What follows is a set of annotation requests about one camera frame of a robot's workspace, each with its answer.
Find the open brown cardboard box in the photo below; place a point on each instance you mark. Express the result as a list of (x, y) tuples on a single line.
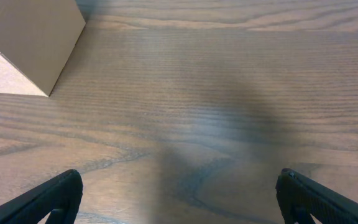
[(36, 40)]

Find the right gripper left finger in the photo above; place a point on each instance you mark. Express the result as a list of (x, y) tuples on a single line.
[(58, 199)]

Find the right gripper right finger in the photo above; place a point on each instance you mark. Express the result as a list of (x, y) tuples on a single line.
[(302, 200)]

